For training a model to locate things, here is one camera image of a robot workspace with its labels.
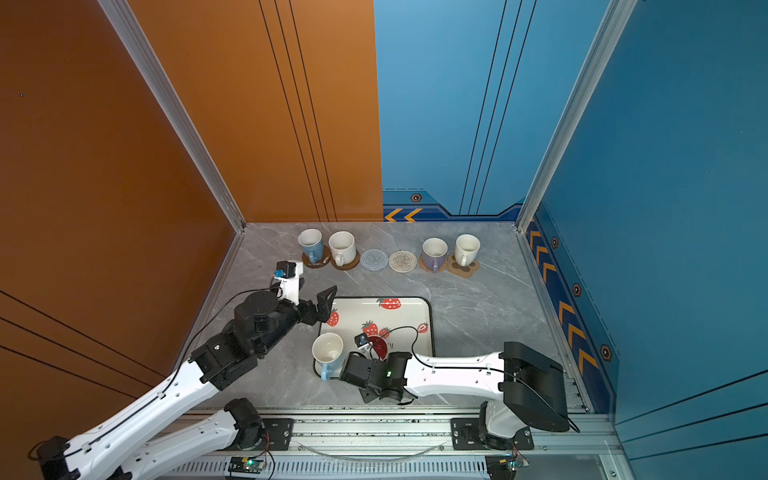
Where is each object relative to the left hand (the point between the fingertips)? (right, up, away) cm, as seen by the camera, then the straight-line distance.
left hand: (321, 282), depth 71 cm
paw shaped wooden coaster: (+43, 0, +35) cm, 55 cm away
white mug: (+42, +8, +30) cm, 52 cm away
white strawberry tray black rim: (+21, -16, +24) cm, 35 cm away
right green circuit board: (+44, -44, -1) cm, 62 cm away
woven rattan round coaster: (+28, +2, +35) cm, 45 cm away
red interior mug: (+14, -18, +10) cm, 25 cm away
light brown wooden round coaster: (+2, +2, +35) cm, 35 cm away
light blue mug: (-2, -21, +13) cm, 25 cm away
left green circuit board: (-18, -44, 0) cm, 48 cm away
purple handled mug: (+32, +7, +35) cm, 48 cm away
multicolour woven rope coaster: (+20, +4, +38) cm, 43 cm away
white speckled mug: (0, +9, +30) cm, 31 cm away
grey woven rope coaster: (+10, +4, +38) cm, 40 cm away
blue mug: (-11, +10, +32) cm, 36 cm away
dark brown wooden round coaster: (-7, +4, +38) cm, 39 cm away
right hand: (+10, -27, +7) cm, 30 cm away
